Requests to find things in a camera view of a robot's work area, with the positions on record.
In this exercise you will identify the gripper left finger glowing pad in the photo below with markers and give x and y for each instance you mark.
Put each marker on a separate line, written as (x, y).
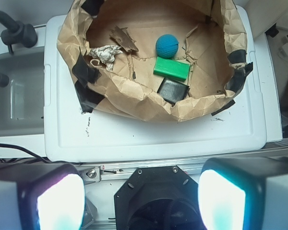
(41, 197)

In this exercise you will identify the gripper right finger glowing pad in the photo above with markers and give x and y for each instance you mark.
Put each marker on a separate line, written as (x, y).
(244, 193)

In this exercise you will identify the brown wood chip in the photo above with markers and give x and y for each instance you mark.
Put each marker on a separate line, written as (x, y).
(120, 36)

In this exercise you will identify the white plastic bin lid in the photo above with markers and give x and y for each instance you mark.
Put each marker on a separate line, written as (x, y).
(71, 135)

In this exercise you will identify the translucent plastic bin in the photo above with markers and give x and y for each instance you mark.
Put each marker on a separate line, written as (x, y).
(22, 100)

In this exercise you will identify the black square block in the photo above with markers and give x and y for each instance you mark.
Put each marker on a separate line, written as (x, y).
(172, 91)

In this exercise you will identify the green rectangular block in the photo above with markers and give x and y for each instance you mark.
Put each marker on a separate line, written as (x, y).
(172, 69)

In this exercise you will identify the small beige rubber band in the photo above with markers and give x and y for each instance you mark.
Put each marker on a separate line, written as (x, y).
(95, 62)

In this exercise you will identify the brown paper bag liner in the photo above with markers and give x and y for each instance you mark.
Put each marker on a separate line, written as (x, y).
(212, 40)

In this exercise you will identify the blue dimpled ball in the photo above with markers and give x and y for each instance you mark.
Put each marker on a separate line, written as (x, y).
(167, 46)

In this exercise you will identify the crumpled white paper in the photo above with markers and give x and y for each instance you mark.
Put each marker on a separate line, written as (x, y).
(106, 54)

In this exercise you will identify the black octagonal mount plate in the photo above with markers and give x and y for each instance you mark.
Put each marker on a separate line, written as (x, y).
(158, 199)

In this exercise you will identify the aluminium frame rail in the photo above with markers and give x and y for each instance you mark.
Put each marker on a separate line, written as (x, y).
(190, 165)

